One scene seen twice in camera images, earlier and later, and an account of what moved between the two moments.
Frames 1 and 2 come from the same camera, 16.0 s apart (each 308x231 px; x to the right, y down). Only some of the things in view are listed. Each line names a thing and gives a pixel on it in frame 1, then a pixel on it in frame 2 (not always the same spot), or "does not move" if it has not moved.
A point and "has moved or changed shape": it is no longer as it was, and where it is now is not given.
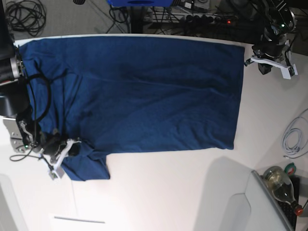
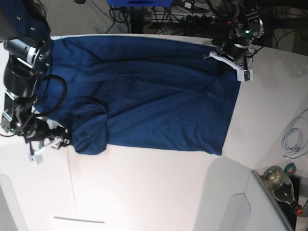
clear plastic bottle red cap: [282, 187] does not move
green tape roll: [290, 169] does not move
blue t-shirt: [120, 94] has moved or changed shape
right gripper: [269, 48] -> [243, 54]
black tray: [288, 209] does not move
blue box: [141, 3] does not move
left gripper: [49, 143] -> [38, 130]
